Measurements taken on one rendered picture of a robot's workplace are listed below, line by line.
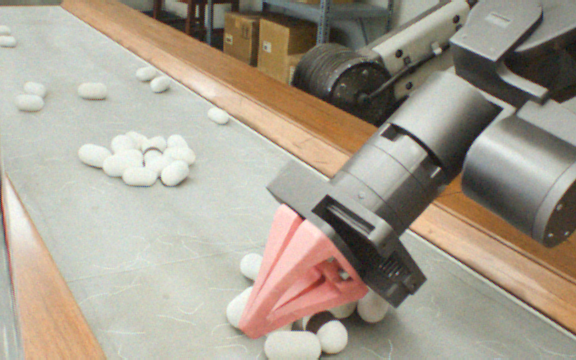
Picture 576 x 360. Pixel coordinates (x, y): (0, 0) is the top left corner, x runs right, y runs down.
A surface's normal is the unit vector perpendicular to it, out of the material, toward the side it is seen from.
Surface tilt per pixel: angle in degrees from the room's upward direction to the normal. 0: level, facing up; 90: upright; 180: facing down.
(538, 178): 58
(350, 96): 89
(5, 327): 90
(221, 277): 0
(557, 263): 0
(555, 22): 39
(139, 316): 0
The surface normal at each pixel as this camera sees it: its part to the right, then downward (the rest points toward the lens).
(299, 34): 0.53, 0.36
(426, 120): -0.27, -0.42
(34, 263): 0.07, -0.91
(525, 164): -0.49, -0.37
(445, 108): -0.12, -0.29
